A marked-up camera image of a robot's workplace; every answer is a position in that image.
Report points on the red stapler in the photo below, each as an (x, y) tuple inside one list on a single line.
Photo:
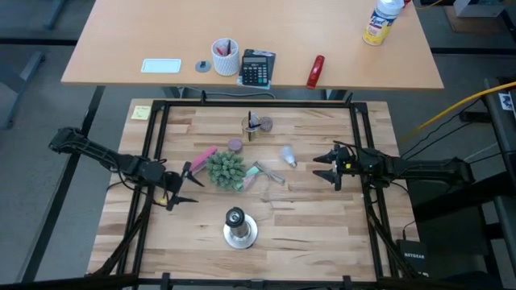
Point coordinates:
[(315, 72)]

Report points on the silver metal lamp base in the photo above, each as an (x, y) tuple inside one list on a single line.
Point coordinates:
[(242, 237)]

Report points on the white lightbulb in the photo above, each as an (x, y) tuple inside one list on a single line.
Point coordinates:
[(288, 155)]

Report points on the black pen in gold cup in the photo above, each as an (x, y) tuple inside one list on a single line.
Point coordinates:
[(249, 118)]

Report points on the black side stand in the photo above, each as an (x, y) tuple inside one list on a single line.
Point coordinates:
[(500, 201)]

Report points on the artificial green plant in pot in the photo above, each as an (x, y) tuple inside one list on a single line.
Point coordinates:
[(225, 171)]

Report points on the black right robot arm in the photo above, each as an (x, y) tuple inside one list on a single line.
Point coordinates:
[(423, 168)]

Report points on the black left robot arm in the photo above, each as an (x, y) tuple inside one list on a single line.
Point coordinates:
[(101, 155)]

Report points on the yellow Lysol wipes canister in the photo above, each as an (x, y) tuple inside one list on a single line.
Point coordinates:
[(381, 26)]

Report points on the black aluminium table frame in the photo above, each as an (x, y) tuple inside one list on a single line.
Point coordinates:
[(258, 103)]

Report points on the black Netgear box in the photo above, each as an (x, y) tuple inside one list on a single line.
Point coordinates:
[(413, 258)]

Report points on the grey box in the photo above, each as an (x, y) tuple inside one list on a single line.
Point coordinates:
[(479, 8)]

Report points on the white textured pen cup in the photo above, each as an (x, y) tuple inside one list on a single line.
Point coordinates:
[(225, 64)]

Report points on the pink and white stapler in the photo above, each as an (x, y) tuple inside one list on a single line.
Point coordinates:
[(203, 160)]

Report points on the light wood desk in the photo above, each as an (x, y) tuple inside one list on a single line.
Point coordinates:
[(161, 32)]

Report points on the grey desk leg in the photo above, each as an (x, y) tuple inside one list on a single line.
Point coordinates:
[(54, 14), (30, 68)]

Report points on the brown cardboard sheet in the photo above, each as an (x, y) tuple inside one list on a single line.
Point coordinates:
[(475, 25)]

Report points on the black power strip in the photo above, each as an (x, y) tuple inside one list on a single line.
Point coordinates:
[(473, 117)]

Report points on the black desk calculator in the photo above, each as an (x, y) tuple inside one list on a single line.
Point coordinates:
[(255, 70)]

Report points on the small round mauve tin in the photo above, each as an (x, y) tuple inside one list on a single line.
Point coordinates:
[(235, 145), (266, 124)]

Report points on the red pen in white cup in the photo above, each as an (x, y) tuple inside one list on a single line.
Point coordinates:
[(219, 51)]

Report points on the black pen in white cup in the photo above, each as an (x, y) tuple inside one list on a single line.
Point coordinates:
[(229, 46)]

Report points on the yellow sticky note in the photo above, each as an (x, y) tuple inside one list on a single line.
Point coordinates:
[(140, 113)]

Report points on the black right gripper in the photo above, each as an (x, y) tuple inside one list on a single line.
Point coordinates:
[(346, 163)]

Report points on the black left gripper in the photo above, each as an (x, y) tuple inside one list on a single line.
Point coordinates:
[(177, 181)]

